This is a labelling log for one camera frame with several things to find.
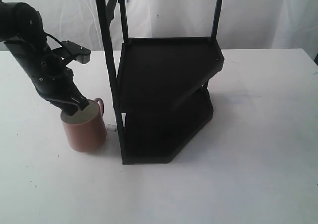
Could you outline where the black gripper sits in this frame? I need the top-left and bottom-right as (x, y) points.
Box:
(33, 69), (89, 116)

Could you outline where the pink ceramic mug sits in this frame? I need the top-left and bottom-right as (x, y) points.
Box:
(60, 98), (107, 153)

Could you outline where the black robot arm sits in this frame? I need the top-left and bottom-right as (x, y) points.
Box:
(0, 1), (91, 116)

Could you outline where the clear tape piece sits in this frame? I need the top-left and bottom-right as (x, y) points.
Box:
(105, 124), (117, 132)

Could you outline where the black two-tier metal rack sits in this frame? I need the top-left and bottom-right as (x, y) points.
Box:
(95, 0), (224, 165)

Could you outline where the white backdrop curtain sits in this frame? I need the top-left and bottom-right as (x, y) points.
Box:
(3, 0), (318, 57)

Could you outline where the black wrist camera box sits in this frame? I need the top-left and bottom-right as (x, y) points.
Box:
(53, 40), (91, 64)

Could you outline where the black cable loop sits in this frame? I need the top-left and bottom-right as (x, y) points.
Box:
(44, 32), (63, 48)

